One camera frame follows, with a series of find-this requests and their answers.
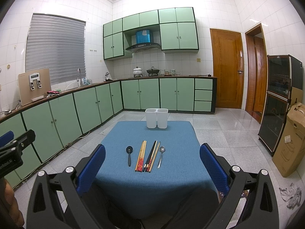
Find black glass disinfection cabinet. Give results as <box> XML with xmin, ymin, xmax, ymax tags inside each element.
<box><xmin>258</xmin><ymin>54</ymin><xmax>303</xmax><ymax>155</ymax></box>

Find closed wooden door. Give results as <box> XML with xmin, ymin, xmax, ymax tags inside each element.
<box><xmin>210</xmin><ymin>28</ymin><xmax>244</xmax><ymax>109</ymax></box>

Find silver metal spoon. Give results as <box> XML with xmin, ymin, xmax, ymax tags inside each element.
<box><xmin>157</xmin><ymin>146</ymin><xmax>165</xmax><ymax>169</ymax></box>

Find white enamel pot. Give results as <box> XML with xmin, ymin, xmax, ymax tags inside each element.
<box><xmin>133</xmin><ymin>66</ymin><xmax>143</xmax><ymax>77</ymax></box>

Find pink cloth on counter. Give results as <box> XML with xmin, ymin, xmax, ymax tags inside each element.
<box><xmin>47</xmin><ymin>90</ymin><xmax>60</xmax><ymax>97</ymax></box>

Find grey window blind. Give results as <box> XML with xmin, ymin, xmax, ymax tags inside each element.
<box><xmin>25</xmin><ymin>14</ymin><xmax>86</xmax><ymax>85</ymax></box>

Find black spoon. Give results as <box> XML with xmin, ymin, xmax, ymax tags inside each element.
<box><xmin>126</xmin><ymin>146</ymin><xmax>133</xmax><ymax>167</ymax></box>

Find black wok with lid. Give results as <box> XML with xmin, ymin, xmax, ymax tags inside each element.
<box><xmin>146</xmin><ymin>67</ymin><xmax>160</xmax><ymax>77</ymax></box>

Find black range hood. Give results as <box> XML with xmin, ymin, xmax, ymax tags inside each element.
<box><xmin>126</xmin><ymin>42</ymin><xmax>161</xmax><ymax>53</ymax></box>

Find green lower kitchen cabinets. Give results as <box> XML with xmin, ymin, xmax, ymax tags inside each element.
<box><xmin>1</xmin><ymin>77</ymin><xmax>217</xmax><ymax>186</ymax></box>

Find white twin utensil holder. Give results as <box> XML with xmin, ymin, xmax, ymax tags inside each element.
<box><xmin>145</xmin><ymin>108</ymin><xmax>169</xmax><ymax>129</ymax></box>

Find person's left hand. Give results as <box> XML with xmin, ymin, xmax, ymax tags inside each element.
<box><xmin>3</xmin><ymin>178</ymin><xmax>25</xmax><ymax>228</ymax></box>

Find silver kettle on counter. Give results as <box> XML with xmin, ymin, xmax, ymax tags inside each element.
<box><xmin>105</xmin><ymin>72</ymin><xmax>112</xmax><ymax>82</ymax></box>

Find tan wooden chopstick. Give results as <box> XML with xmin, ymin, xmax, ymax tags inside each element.
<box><xmin>148</xmin><ymin>142</ymin><xmax>160</xmax><ymax>173</ymax></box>
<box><xmin>149</xmin><ymin>142</ymin><xmax>161</xmax><ymax>173</ymax></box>

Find chrome kitchen faucet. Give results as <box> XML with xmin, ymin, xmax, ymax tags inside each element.
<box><xmin>76</xmin><ymin>68</ymin><xmax>83</xmax><ymax>87</ymax></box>

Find brown cardboard water purifier box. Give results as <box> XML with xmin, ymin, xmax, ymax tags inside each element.
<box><xmin>18</xmin><ymin>68</ymin><xmax>51</xmax><ymax>106</ymax></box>

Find open wooden door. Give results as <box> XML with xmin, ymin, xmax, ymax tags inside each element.
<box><xmin>245</xmin><ymin>24</ymin><xmax>267</xmax><ymax>123</ymax></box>

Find blue box above hood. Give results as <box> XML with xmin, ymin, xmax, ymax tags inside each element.
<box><xmin>136</xmin><ymin>30</ymin><xmax>153</xmax><ymax>44</ymax></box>

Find green upper wall cabinets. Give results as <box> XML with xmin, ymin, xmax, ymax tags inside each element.
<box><xmin>103</xmin><ymin>7</ymin><xmax>199</xmax><ymax>60</ymax></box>

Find patterned ceramic jar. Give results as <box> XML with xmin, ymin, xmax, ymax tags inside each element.
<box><xmin>170</xmin><ymin>69</ymin><xmax>176</xmax><ymax>76</ymax></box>

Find red-tipped bamboo chopstick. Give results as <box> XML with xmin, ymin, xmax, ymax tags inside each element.
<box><xmin>137</xmin><ymin>141</ymin><xmax>146</xmax><ymax>172</ymax></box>
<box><xmin>140</xmin><ymin>141</ymin><xmax>147</xmax><ymax>172</ymax></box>
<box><xmin>135</xmin><ymin>141</ymin><xmax>145</xmax><ymax>172</ymax></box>
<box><xmin>139</xmin><ymin>141</ymin><xmax>147</xmax><ymax>172</ymax></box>

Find blue table cloth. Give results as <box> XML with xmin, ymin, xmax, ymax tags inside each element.
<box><xmin>95</xmin><ymin>121</ymin><xmax>217</xmax><ymax>219</ymax></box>

